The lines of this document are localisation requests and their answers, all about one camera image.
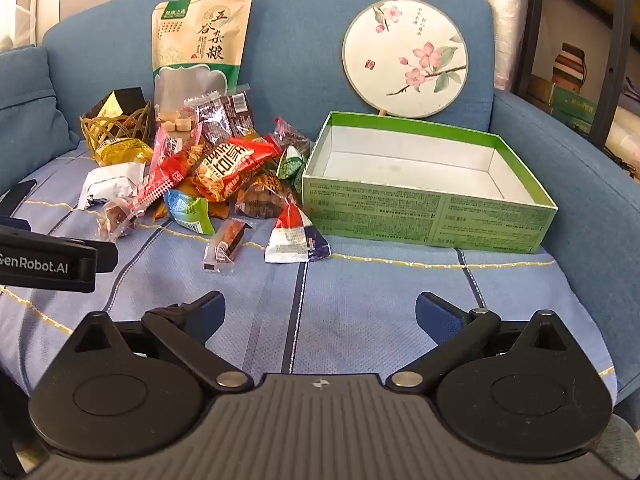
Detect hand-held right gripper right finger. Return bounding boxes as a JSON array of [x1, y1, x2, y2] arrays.
[[386, 291, 582, 394]]

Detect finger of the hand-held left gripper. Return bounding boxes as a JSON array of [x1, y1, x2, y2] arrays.
[[0, 179, 38, 217], [85, 240, 119, 276]]

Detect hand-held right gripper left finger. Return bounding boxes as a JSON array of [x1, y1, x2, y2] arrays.
[[64, 291, 254, 394]]

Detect white snack packet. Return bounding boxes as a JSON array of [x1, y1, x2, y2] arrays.
[[77, 161, 147, 211]]

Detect green cardboard box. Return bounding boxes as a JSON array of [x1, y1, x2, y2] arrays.
[[301, 111, 558, 254]]

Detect pile of mixed snack wrappers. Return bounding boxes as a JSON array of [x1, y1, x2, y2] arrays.
[[97, 110, 313, 241]]

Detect brown snack packet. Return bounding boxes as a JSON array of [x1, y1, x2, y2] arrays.
[[186, 85, 257, 145]]

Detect small clear brown bar packet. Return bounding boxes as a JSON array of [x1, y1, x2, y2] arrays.
[[202, 217, 257, 273]]

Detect light blue striped blanket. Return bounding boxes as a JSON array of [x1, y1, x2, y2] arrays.
[[0, 140, 618, 411]]

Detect blue cushion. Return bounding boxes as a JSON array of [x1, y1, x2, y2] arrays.
[[0, 46, 81, 196]]

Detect yellow snack packet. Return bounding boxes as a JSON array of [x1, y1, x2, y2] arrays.
[[95, 140, 153, 167]]

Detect triangular red white blue packet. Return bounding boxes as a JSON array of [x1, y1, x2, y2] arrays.
[[264, 199, 332, 264]]

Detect black and gold packet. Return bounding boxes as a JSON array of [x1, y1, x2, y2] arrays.
[[81, 87, 147, 133]]

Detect large beige green pouch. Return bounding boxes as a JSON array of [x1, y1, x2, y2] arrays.
[[151, 0, 254, 133]]

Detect green boxes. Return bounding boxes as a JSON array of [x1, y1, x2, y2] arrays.
[[550, 82, 601, 133]]

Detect round floral paper fan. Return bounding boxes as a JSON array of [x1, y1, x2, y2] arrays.
[[342, 0, 469, 120]]

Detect blue fabric sofa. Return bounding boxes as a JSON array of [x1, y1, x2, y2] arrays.
[[0, 0, 640, 411]]

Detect striped vase picture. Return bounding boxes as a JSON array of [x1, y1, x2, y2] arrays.
[[552, 42, 587, 95]]

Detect shiny white curtain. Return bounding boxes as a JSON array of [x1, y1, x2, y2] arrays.
[[492, 0, 527, 91]]

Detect black metal shelf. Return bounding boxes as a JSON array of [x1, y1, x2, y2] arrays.
[[512, 0, 640, 181]]

